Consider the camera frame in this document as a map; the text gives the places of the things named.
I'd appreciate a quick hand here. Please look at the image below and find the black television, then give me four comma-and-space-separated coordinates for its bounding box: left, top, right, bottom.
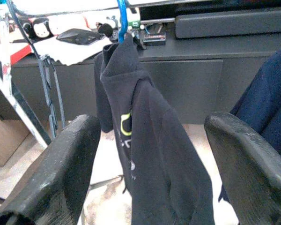
139, 0, 281, 22

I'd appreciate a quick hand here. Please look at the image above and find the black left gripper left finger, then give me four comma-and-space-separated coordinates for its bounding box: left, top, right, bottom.
0, 114, 101, 225

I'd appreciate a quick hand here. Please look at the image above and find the black wallet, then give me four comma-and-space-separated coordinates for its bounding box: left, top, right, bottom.
56, 28, 106, 46

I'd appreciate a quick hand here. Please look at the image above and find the small black box device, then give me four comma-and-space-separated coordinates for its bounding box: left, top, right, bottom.
142, 31, 167, 47

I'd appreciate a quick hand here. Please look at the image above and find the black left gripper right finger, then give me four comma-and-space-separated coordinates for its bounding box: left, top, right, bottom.
204, 112, 281, 225

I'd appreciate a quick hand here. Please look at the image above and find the green white small gadget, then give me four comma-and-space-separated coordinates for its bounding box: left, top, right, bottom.
127, 7, 142, 30

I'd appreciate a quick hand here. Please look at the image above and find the black TV cabinet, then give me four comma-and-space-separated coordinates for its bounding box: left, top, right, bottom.
10, 30, 281, 125

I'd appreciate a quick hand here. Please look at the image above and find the white paper stack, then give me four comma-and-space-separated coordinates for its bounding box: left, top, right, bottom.
32, 28, 113, 66

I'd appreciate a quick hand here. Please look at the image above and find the black shirt green logo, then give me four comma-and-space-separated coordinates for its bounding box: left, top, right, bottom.
93, 34, 216, 225

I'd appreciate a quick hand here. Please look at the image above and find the silver clothes rack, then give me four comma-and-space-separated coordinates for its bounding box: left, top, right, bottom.
0, 0, 202, 150

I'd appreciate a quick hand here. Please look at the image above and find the black soundbar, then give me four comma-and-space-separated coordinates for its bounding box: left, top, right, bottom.
174, 6, 281, 39

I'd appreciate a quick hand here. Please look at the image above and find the dark blue plastic hanger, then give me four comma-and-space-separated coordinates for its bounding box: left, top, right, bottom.
5, 0, 66, 139

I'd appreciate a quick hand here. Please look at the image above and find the navy blue shirt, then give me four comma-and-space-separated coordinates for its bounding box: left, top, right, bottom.
219, 45, 281, 209

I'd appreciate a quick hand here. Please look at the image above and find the black monkey ball toy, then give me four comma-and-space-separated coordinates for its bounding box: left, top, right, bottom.
22, 17, 53, 39

